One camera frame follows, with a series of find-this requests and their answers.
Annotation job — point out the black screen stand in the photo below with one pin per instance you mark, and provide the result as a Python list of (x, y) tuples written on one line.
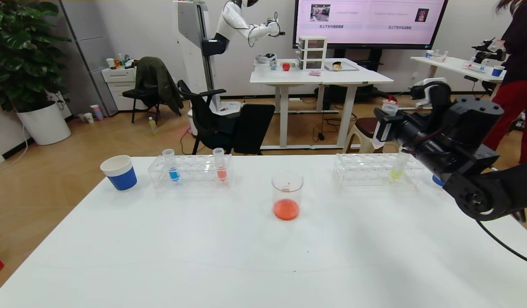
[(374, 54)]

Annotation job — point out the blue white paper cup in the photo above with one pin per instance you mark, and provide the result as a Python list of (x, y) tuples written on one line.
[(437, 181), (497, 71), (122, 177)]

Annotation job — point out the white long desk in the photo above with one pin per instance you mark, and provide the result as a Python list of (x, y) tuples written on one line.
[(455, 64)]

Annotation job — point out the test tube with blue pigment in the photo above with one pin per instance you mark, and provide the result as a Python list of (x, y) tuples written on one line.
[(173, 174)]

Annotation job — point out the white humanoid robot on column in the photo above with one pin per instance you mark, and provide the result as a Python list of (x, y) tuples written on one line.
[(194, 33)]

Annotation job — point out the person black top red trousers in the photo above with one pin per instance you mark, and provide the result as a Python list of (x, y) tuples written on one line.
[(519, 42)]

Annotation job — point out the test tube with red pigment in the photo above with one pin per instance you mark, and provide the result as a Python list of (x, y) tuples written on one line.
[(390, 108)]

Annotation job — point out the clear acrylic test tube rack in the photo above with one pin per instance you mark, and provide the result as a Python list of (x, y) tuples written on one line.
[(194, 164), (366, 167)]

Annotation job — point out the black folding chair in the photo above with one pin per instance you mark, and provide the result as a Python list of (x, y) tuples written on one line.
[(136, 94)]

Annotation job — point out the gray flat tray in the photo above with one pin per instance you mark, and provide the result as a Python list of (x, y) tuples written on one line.
[(348, 67)]

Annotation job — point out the green plant in white pot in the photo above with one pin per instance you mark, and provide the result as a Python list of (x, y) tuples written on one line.
[(24, 55)]

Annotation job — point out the small blue white cup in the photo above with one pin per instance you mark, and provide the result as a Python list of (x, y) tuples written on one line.
[(429, 54)]

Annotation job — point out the black mesh office chair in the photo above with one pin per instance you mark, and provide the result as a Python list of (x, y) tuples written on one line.
[(207, 121)]

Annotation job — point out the test tube with yellow pigment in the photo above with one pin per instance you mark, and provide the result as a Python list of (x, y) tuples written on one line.
[(396, 173)]

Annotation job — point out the black gray right robot arm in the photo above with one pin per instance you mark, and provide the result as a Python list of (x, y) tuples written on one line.
[(477, 128)]

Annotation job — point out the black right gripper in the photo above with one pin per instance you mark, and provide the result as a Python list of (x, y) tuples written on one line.
[(381, 128)]

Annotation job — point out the white standing desk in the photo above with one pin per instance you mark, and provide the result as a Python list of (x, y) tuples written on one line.
[(323, 78)]

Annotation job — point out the red apple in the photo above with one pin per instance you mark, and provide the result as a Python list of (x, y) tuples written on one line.
[(286, 66)]

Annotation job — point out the gray bowl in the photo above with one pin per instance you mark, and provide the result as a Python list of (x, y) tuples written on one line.
[(263, 58)]

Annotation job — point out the brown top plastic stool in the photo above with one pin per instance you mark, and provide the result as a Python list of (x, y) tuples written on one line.
[(366, 126)]

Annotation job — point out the black robot arm with gripper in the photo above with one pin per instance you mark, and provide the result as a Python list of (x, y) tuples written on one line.
[(485, 45)]

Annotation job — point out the green drink bottle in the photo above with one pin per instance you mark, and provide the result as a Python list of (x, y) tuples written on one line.
[(153, 126)]

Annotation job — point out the white desktop drawer organizer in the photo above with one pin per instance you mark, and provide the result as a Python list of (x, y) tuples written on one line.
[(312, 52)]

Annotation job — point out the pink paper cup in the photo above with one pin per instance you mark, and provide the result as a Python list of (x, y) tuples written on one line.
[(96, 114)]

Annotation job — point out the chair with green jacket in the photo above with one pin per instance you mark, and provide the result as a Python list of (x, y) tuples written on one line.
[(153, 76)]

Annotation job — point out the large wall display screen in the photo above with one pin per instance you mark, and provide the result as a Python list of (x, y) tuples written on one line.
[(366, 21)]

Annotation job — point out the black fabric chair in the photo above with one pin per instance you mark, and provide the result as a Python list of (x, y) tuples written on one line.
[(254, 127)]

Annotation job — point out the tall gray metal cabinet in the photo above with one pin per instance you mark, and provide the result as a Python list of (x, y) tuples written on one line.
[(92, 51)]

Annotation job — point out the white drawer cabinet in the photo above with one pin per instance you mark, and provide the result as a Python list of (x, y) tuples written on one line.
[(117, 80)]

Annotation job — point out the clear glass beaker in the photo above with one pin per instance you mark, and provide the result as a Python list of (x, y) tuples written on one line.
[(285, 209)]

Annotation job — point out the test tube with salmon pigment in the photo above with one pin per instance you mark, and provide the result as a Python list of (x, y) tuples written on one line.
[(221, 173)]

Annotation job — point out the yellow brown food item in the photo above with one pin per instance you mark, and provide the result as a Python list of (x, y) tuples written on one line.
[(337, 66)]

